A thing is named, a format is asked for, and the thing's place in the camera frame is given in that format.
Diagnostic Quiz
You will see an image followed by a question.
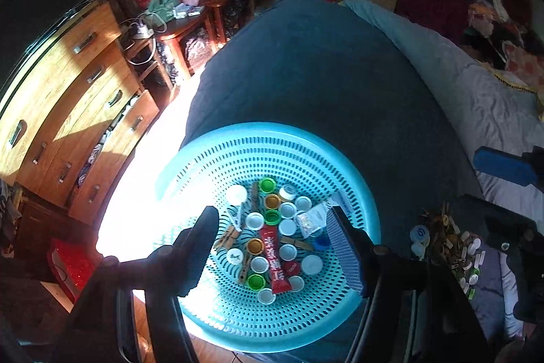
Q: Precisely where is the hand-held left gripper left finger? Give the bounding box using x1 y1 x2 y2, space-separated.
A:
53 207 219 363

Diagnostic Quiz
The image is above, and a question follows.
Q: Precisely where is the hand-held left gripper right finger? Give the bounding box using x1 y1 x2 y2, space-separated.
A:
326 207 489 363

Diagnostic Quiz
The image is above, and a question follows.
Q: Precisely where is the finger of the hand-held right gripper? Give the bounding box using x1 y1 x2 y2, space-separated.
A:
473 146 544 190
450 195 538 247

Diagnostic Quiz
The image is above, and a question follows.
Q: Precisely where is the small clear plastic bag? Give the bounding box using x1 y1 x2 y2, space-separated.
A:
295 201 330 240

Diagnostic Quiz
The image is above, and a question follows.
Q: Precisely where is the layer of sorted bottle caps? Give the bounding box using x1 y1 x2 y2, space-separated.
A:
224 177 331 305

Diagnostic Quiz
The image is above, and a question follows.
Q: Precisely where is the heap of mixed bottle caps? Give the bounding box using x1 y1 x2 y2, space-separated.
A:
409 201 487 300

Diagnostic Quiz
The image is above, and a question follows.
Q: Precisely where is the red sauce packet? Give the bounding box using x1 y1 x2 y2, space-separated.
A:
259 224 293 295

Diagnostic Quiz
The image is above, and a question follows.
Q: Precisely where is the light blue perforated plastic basket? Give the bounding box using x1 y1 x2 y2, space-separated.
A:
154 121 382 354

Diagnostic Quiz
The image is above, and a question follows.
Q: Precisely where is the lavender bed sheet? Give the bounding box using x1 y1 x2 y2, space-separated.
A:
467 171 528 342

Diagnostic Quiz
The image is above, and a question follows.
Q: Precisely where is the grey quilt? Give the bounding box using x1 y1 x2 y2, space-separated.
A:
340 0 544 194

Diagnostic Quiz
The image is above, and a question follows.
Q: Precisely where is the red box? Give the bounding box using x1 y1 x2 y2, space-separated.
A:
47 237 100 304

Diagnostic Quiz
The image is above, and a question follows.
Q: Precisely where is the pile of colourful clothes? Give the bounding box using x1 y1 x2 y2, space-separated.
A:
446 0 544 92

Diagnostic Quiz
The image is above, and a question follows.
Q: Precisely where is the teal blanket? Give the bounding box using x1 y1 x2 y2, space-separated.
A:
181 0 483 353

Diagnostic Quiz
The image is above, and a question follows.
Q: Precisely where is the maroon cloth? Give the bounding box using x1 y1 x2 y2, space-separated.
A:
395 0 470 43

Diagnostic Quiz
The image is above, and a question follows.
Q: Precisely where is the wooden dresser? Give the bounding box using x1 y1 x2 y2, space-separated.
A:
0 0 161 225

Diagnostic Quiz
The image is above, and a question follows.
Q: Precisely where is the reddish wooden side table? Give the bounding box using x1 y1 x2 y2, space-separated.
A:
102 0 256 109

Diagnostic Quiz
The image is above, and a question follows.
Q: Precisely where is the white power strip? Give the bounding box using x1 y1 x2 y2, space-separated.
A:
130 20 156 40

